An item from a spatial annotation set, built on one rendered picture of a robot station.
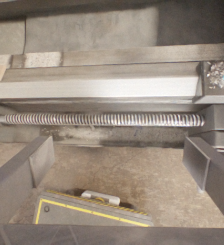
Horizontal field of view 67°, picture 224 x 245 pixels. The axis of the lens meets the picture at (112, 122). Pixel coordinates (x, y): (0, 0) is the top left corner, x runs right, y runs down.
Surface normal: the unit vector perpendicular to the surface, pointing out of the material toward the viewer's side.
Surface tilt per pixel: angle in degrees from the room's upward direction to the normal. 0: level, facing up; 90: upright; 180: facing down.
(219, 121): 0
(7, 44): 0
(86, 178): 0
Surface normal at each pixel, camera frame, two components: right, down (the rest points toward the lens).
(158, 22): -0.01, -0.11
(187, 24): -0.21, -0.04
